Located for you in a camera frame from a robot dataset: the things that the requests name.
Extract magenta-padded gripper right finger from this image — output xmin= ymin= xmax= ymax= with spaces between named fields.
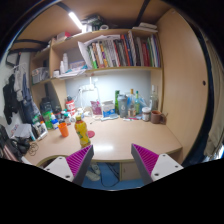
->
xmin=130 ymin=143 xmax=185 ymax=186

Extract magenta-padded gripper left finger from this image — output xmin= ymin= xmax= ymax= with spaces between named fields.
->
xmin=43 ymin=144 xmax=95 ymax=187

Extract yellow drink bottle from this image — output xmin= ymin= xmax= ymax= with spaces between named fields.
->
xmin=74 ymin=114 xmax=92 ymax=149

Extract grey shoe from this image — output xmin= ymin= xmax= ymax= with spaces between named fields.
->
xmin=90 ymin=162 xmax=101 ymax=175
xmin=85 ymin=169 xmax=101 ymax=183

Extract orange plastic cup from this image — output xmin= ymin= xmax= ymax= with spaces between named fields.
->
xmin=58 ymin=122 xmax=70 ymax=138

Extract white bottle with blue cap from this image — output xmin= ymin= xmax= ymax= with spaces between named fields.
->
xmin=50 ymin=114 xmax=60 ymax=130

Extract green transparent container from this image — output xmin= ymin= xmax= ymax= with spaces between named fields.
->
xmin=42 ymin=110 xmax=54 ymax=130

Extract brown mug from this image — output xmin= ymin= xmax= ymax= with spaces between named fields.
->
xmin=150 ymin=109 xmax=165 ymax=125

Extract dark jar with white lid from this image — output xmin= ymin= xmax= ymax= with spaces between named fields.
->
xmin=141 ymin=106 xmax=152 ymax=122

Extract red and white canister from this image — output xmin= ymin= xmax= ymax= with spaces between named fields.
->
xmin=65 ymin=98 xmax=77 ymax=116

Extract black electronic device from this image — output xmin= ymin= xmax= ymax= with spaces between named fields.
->
xmin=39 ymin=98 xmax=54 ymax=114

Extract clear glass bottle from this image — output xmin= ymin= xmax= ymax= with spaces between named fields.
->
xmin=149 ymin=84 xmax=160 ymax=113

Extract magenta pouch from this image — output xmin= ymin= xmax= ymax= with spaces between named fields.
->
xmin=90 ymin=100 xmax=103 ymax=116

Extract light blue hairbrush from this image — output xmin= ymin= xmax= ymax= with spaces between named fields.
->
xmin=100 ymin=114 xmax=120 ymax=122

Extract grey shaker bottle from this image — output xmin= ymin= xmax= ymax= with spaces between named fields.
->
xmin=117 ymin=94 xmax=129 ymax=118

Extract tall yellow-capped bottle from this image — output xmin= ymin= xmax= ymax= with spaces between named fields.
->
xmin=128 ymin=88 xmax=136 ymax=117

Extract white and blue box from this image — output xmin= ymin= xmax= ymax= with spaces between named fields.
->
xmin=101 ymin=99 xmax=116 ymax=118

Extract tall green bottle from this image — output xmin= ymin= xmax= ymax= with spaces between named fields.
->
xmin=114 ymin=89 xmax=121 ymax=114

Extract white power strip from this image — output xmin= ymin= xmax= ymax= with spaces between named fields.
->
xmin=79 ymin=84 xmax=95 ymax=92

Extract hanging dark clothes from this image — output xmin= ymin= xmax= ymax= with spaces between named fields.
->
xmin=2 ymin=64 xmax=41 ymax=126

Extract white desk lamp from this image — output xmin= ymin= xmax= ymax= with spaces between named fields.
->
xmin=88 ymin=75 xmax=102 ymax=107

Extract wooden shelf unit with books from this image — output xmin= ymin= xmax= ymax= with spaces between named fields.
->
xmin=29 ymin=22 xmax=164 ymax=113

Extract ceiling light tube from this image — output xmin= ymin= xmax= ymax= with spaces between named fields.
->
xmin=68 ymin=11 xmax=84 ymax=31

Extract black coiled cable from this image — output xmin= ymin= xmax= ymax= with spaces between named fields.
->
xmin=28 ymin=141 xmax=40 ymax=156

